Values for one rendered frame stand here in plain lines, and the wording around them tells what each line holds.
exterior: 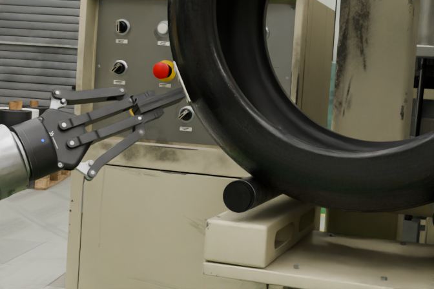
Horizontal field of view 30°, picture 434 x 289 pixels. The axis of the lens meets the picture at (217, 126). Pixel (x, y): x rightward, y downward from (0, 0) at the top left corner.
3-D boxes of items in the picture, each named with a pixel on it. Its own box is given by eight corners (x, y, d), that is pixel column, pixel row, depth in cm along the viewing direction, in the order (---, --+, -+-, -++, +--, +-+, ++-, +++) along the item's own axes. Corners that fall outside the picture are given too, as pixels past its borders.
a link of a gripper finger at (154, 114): (128, 118, 108) (137, 139, 108) (161, 106, 110) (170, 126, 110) (125, 121, 109) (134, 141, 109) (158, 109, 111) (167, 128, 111)
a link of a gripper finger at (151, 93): (121, 112, 110) (112, 92, 110) (154, 100, 112) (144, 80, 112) (124, 109, 108) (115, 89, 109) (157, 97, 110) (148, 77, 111)
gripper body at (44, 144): (2, 132, 106) (67, 109, 110) (27, 191, 105) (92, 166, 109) (8, 117, 99) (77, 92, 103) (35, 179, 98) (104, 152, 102)
